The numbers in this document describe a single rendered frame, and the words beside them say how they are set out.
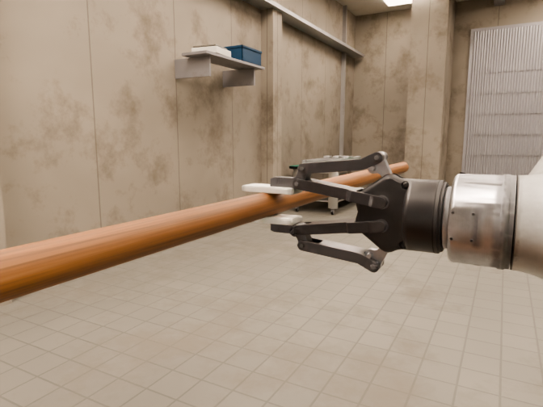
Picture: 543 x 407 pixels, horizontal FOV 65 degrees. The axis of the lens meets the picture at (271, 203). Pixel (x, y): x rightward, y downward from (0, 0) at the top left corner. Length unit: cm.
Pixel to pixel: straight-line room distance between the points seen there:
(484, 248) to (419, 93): 942
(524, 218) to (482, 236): 4
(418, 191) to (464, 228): 6
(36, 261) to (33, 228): 392
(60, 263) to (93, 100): 427
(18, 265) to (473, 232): 35
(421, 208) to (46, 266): 32
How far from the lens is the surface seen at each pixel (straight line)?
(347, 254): 48
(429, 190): 44
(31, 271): 29
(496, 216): 42
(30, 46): 426
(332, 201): 719
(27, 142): 414
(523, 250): 43
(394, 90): 1118
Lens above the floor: 128
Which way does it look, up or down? 9 degrees down
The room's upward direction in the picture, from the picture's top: straight up
